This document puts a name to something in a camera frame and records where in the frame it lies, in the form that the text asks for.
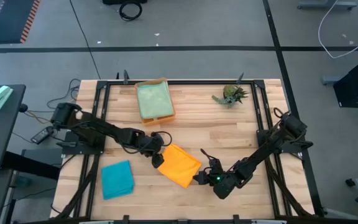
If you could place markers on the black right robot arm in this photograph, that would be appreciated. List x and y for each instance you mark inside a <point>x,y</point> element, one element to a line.
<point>266,149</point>

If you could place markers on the green microfiber towel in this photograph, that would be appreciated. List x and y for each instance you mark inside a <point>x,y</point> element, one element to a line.
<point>154,99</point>

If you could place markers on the orange translucent plastic bin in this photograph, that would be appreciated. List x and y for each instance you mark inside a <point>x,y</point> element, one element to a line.
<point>158,121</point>

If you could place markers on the black equipment box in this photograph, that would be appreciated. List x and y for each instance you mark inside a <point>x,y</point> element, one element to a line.
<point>124,2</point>

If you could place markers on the black power adapter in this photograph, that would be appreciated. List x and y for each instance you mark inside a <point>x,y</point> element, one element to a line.
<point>40,135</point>

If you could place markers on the small potted succulent plant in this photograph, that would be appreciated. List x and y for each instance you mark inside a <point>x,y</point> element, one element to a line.
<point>232,93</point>

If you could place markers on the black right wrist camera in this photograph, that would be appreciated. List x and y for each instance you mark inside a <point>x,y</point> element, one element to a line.
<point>215,165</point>

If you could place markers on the teal microfiber towel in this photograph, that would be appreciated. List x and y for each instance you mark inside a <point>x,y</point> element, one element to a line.
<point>117,180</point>

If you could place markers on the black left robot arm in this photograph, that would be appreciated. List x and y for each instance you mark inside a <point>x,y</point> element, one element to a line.
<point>104,130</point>

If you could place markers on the orange microfiber towel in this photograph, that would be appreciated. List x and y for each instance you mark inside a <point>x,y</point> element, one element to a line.
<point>179,165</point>

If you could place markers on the gray desk foot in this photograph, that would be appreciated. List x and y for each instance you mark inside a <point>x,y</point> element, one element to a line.
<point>331,80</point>
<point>322,4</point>

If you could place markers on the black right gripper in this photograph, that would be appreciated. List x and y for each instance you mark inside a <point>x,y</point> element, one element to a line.
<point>224,185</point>

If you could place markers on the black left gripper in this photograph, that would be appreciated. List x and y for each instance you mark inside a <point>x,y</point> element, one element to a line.
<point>151,143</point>

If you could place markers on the black round knob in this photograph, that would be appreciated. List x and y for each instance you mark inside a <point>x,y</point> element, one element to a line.
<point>23,108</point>

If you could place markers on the black aluminium table frame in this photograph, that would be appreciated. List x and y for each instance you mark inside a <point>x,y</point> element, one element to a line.
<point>216,82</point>

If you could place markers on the black mat with orange stripes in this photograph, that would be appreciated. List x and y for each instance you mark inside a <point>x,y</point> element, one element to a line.
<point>8,18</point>

